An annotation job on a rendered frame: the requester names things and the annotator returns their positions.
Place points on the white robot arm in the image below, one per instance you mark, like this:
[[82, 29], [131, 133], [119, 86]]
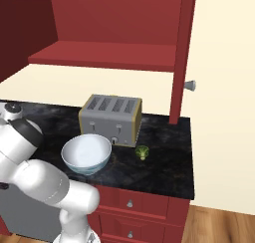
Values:
[[40, 180]]

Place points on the grey round door knob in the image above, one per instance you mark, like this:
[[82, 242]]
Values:
[[190, 85]]

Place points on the green broccoli floret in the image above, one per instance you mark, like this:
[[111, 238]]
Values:
[[142, 151]]

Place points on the grey dishwasher front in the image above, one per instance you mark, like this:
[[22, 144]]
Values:
[[26, 213]]

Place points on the grey drawer knob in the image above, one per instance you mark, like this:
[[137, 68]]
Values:
[[129, 204], [130, 234]]

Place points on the grey four-slot toaster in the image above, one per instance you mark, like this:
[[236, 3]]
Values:
[[111, 120]]

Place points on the red open cupboard door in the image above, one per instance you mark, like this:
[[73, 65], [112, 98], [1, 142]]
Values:
[[182, 51]]

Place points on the red drawer front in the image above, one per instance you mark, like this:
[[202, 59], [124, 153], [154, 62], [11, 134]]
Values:
[[132, 202], [131, 229]]

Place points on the white blue-rimmed bowl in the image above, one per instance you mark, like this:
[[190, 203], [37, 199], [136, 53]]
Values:
[[87, 153]]

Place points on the red wall cupboard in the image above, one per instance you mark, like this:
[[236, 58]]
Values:
[[99, 28]]

